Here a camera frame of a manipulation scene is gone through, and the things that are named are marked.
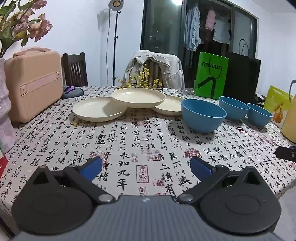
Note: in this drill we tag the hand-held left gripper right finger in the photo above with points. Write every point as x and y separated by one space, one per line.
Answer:
200 166

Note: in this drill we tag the red small box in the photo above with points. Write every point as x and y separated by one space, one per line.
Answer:
2 164

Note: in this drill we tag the yellow flower branch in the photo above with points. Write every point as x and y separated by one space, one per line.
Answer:
143 76

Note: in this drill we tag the pink hard suitcase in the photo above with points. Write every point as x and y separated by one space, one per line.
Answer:
32 88

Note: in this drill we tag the blue bowl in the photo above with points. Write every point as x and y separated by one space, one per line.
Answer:
203 120
260 117
233 111

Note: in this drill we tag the yellow-green snack box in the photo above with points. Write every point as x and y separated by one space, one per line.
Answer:
275 102

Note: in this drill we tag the dark framed glass door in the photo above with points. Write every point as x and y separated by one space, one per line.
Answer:
159 27

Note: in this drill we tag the hanging pink garment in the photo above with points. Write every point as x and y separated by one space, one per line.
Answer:
211 19

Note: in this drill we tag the yellow thermos jug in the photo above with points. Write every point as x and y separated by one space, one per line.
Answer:
291 125

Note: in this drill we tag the purple grey cloth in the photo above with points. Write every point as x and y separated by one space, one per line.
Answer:
71 91

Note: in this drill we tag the studio lamp on stand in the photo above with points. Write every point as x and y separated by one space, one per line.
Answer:
115 46

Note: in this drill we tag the chair with beige jacket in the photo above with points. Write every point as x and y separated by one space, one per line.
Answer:
171 74

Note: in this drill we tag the hanging blue shirt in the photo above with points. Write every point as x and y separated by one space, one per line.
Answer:
192 30

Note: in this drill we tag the grey purple vase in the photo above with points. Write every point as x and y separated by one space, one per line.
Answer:
4 111

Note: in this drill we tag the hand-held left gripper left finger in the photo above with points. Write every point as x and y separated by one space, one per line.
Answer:
92 165

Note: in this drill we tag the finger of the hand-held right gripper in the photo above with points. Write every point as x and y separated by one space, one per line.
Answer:
285 153

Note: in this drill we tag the calligraphy printed tablecloth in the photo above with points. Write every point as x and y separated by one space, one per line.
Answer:
138 143

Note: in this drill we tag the green paper bag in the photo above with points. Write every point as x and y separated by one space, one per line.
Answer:
208 76

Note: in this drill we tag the hanging white garment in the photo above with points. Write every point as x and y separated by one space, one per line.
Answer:
222 32

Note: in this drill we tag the wooden chair under jacket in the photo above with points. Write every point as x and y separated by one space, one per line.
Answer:
153 70

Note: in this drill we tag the cream round plate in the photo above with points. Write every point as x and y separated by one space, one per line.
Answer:
97 109
168 107
138 97

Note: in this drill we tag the black paper bag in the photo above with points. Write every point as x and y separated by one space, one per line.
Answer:
242 76

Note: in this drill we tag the dark wooden chair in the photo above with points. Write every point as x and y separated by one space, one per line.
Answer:
74 69

